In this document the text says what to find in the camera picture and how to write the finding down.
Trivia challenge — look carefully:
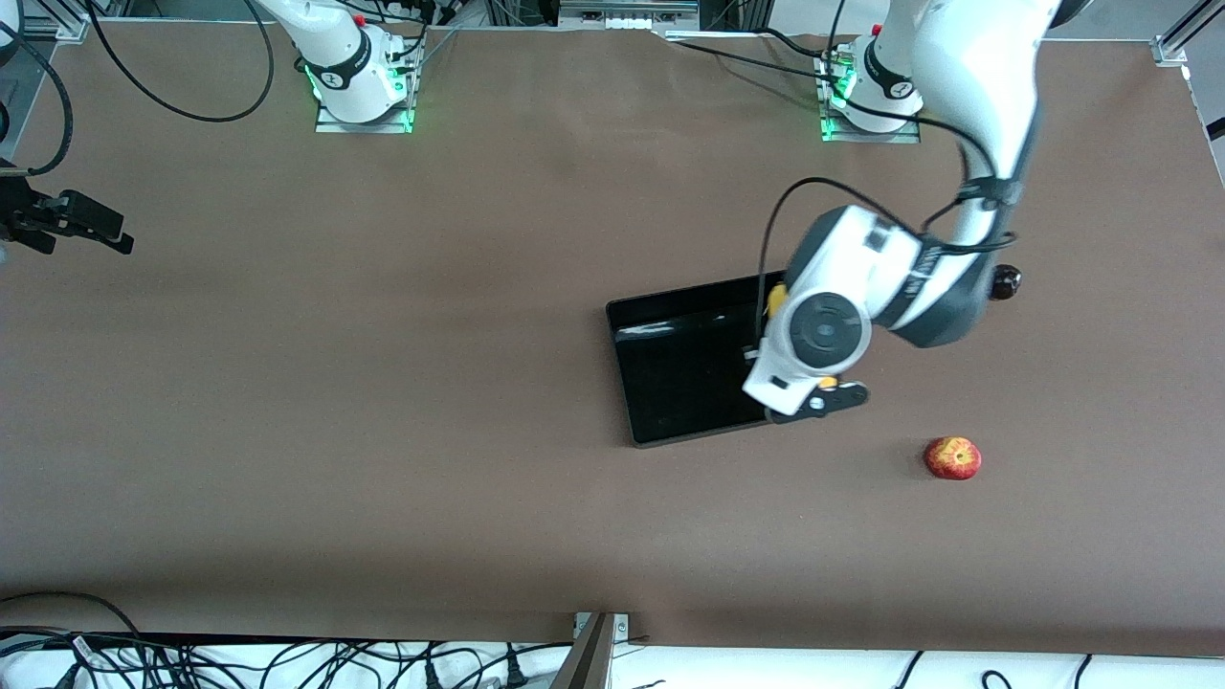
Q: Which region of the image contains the aluminium frame profile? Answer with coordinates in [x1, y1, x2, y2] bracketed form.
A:
[1151, 0, 1225, 68]
[24, 0, 92, 41]

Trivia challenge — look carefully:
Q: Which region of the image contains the black rectangular plastic tray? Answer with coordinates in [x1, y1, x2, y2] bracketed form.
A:
[605, 273, 797, 449]

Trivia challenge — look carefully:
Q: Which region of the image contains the black base cable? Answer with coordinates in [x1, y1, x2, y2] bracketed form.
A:
[756, 27, 853, 60]
[670, 40, 843, 82]

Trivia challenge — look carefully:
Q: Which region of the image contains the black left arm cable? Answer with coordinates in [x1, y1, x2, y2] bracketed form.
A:
[761, 91, 1020, 341]

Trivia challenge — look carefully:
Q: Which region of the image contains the thin grey cable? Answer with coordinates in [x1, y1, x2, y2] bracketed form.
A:
[407, 27, 466, 78]

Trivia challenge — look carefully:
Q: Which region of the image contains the red yellow apple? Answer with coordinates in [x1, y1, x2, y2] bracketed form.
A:
[924, 436, 983, 481]

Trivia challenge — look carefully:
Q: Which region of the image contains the yellow banana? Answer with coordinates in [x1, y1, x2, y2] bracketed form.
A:
[768, 283, 839, 390]

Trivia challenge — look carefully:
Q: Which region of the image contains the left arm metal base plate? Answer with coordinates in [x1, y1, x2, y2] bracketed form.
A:
[820, 53, 923, 144]

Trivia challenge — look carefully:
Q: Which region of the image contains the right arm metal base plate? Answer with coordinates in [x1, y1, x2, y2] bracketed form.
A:
[314, 57, 418, 134]

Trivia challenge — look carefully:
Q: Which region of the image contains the grey metal equipment box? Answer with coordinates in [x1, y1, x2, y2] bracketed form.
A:
[558, 0, 702, 30]

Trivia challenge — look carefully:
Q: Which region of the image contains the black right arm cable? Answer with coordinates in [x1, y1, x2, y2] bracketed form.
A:
[0, 0, 276, 178]

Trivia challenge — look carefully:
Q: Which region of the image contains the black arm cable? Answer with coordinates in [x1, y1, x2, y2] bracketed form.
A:
[0, 0, 276, 178]
[761, 91, 1020, 341]

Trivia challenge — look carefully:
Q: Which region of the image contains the grey metal camera post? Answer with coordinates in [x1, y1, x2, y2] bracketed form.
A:
[550, 612, 618, 689]

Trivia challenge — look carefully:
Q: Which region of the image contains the brown table mat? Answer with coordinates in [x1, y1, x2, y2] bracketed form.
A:
[0, 19, 1225, 658]

